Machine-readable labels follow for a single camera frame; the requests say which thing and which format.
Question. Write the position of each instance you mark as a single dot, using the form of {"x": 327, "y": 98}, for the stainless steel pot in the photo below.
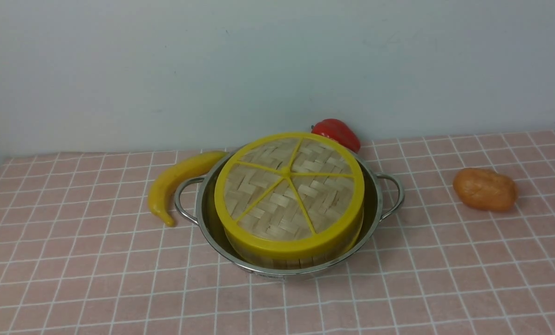
{"x": 206, "y": 218}

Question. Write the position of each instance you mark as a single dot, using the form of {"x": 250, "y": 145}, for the yellow woven steamer lid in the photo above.
{"x": 288, "y": 170}

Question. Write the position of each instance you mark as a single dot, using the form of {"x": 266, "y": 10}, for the red bell pepper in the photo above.
{"x": 338, "y": 131}

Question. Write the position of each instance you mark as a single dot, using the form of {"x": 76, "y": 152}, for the yellow bamboo steamer basket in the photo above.
{"x": 292, "y": 238}

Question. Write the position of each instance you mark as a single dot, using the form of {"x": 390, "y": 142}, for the pink checkered tablecloth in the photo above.
{"x": 81, "y": 255}

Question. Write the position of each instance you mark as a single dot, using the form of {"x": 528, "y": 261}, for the yellow banana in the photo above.
{"x": 163, "y": 188}

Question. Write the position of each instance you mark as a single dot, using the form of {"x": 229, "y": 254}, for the brown potato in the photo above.
{"x": 485, "y": 189}

